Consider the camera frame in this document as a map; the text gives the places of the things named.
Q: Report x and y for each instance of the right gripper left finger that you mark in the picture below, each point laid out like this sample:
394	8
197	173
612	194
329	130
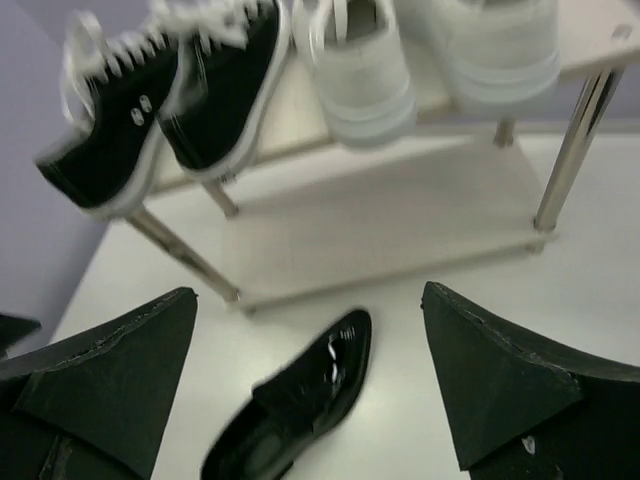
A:
95	405

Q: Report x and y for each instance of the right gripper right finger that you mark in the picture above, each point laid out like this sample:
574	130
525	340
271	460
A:
522	406

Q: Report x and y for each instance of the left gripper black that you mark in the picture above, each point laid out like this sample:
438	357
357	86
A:
15	329

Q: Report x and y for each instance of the black leather loafer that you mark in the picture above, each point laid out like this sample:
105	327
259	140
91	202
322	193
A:
295	407

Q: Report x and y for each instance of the black canvas sneaker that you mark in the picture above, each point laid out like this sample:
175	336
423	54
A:
230	58
111	92

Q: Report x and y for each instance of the white sneaker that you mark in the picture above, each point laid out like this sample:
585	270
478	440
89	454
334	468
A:
498	57
353	53

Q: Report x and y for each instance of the beige two-tier shoe shelf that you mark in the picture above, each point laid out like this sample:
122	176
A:
311	217

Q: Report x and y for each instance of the white sneaker on shelf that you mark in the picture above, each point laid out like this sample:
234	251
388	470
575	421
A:
498	57

